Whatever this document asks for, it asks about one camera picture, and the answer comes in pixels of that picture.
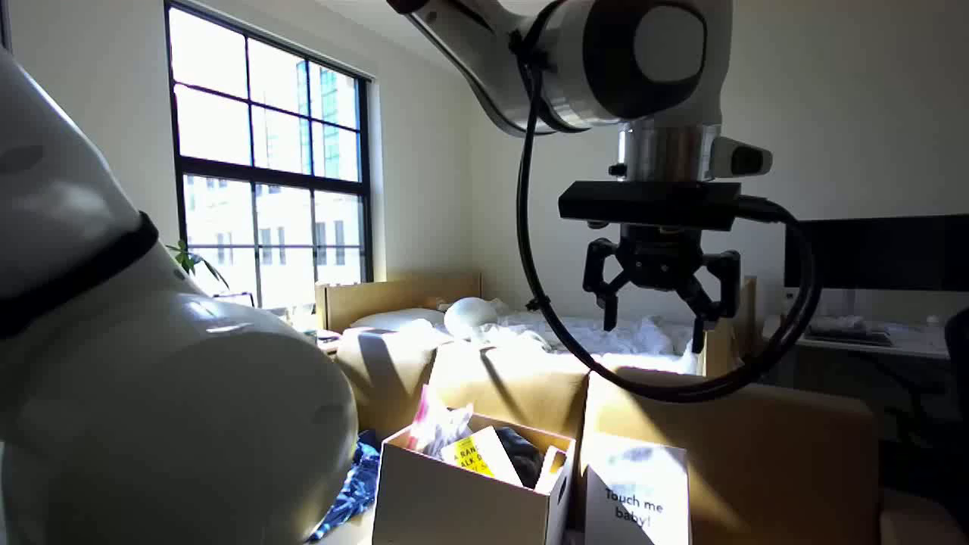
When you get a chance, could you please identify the black framed window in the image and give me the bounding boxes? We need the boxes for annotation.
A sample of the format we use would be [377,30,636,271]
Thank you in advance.
[166,0,372,308]

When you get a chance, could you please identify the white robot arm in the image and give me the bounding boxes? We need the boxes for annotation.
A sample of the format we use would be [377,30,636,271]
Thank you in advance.
[0,0,769,545]

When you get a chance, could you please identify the white paper sheet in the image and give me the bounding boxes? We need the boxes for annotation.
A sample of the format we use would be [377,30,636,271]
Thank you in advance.
[585,437,692,545]

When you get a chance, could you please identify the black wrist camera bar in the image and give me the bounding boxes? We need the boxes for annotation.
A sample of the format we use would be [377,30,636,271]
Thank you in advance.
[559,183,743,231]

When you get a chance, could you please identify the white cardboard box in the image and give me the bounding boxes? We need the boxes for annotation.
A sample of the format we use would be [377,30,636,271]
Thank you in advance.
[372,425,576,545]

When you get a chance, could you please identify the bed with white bedding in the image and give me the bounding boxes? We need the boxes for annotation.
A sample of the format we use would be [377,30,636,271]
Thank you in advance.
[318,272,753,375]

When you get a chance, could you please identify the green potted plant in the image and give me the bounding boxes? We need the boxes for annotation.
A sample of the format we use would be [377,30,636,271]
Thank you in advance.
[166,243,232,288]

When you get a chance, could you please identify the yellow book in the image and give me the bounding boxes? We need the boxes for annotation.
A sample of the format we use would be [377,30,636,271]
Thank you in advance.
[443,426,522,486]

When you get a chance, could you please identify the white desk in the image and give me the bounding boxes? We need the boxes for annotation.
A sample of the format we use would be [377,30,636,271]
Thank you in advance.
[796,314,948,361]

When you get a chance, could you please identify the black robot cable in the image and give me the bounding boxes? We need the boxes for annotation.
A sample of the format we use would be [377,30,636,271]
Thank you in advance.
[513,0,824,407]

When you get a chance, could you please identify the black computer monitor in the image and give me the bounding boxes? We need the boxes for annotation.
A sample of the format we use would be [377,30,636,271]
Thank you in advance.
[785,215,969,290]

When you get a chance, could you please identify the white pillow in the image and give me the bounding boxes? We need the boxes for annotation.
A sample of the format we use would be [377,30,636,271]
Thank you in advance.
[443,298,505,342]

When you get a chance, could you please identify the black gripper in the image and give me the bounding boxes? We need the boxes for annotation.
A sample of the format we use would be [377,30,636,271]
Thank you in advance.
[582,227,739,355]

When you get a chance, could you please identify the blue patterned cloth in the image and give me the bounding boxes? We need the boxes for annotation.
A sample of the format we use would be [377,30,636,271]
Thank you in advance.
[307,432,382,545]

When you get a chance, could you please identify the brown sofa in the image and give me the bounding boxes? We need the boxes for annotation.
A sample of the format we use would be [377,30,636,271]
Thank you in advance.
[337,329,879,545]

